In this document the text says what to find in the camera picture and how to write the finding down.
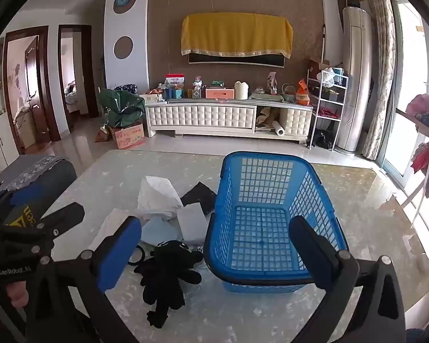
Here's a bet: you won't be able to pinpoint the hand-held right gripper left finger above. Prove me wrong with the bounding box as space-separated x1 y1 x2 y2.
26 216 142 343

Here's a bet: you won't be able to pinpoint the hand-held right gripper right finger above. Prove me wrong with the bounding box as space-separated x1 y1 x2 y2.
289 215 406 343

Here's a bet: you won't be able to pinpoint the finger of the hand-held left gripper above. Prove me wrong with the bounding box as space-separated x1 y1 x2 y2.
0 242 45 287
32 202 85 239

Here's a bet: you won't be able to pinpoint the black hair tie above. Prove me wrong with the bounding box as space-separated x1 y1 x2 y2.
130 245 146 266

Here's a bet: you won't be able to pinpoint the white paper sheet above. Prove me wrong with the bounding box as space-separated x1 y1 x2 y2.
89 208 144 251

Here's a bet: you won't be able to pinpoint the light blue cloth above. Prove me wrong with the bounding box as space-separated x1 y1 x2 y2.
141 217 183 248

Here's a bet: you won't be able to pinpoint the black garment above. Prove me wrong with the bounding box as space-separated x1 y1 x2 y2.
134 240 204 329

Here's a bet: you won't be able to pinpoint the white cloth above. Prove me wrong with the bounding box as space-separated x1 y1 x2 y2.
136 176 184 222

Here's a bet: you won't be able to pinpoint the pale grey cloth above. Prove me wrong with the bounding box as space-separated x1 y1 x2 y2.
177 203 208 245

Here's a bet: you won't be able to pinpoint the blue plastic basket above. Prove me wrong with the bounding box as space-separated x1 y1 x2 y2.
203 151 349 293

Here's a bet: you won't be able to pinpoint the black cloth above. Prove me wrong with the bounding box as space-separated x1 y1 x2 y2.
180 182 218 216

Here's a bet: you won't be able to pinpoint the person's left hand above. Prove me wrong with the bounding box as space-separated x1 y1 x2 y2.
5 282 30 310

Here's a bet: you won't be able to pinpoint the chair with grey lace cover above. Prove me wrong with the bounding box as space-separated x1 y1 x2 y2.
0 155 78 201

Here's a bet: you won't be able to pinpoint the white cupboard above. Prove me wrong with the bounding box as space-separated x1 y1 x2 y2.
0 112 20 179

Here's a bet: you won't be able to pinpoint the printed cardboard box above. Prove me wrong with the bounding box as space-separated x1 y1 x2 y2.
109 123 146 150

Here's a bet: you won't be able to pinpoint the black bag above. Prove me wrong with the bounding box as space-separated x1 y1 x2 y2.
313 129 335 149

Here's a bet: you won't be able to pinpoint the green bag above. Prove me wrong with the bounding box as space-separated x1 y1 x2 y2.
99 89 146 128

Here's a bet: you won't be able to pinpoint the dark wooden door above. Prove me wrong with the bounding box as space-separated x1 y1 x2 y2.
3 26 61 155

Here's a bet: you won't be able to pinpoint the hanging clothes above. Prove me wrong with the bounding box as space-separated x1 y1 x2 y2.
411 139 429 201

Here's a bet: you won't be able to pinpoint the white shelf rack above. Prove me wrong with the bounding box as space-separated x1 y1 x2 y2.
307 68 349 151

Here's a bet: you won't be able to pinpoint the white tufted TV cabinet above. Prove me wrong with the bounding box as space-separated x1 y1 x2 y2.
145 96 313 145

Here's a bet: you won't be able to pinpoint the orange bag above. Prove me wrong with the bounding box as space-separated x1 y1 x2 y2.
295 79 310 105

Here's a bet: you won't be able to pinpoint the clothes drying rack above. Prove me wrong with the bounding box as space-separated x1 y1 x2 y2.
397 109 429 229

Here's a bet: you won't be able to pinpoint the white and red snack bag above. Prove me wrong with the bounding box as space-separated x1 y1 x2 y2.
164 74 185 90

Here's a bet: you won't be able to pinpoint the white plastic bag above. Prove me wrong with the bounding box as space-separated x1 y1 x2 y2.
316 67 335 88

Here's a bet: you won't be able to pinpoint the white jug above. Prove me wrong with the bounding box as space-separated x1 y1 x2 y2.
234 81 250 100

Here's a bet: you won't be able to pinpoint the floor-standing air conditioner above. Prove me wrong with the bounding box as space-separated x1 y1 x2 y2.
335 6 373 152

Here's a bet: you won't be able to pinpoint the pink box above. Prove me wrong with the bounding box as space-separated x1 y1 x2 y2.
205 87 235 99

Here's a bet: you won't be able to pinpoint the brown cardboard box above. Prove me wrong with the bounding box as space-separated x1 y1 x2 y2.
309 59 340 75

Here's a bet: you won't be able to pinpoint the pile of pink clothes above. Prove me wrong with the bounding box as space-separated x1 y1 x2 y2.
406 89 429 125

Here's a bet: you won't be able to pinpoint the patterned curtain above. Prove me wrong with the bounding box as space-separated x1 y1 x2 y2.
361 0 396 161

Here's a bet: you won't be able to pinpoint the black television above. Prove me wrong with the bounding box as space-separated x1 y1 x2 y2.
188 52 286 68

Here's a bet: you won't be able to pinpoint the yellow cover cloth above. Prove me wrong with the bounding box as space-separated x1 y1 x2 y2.
180 13 294 59

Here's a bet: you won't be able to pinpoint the dark wooden door frame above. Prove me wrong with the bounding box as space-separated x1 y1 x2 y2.
57 24 99 133

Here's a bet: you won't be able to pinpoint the round brown wall plaque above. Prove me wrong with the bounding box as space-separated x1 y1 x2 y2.
114 36 134 59

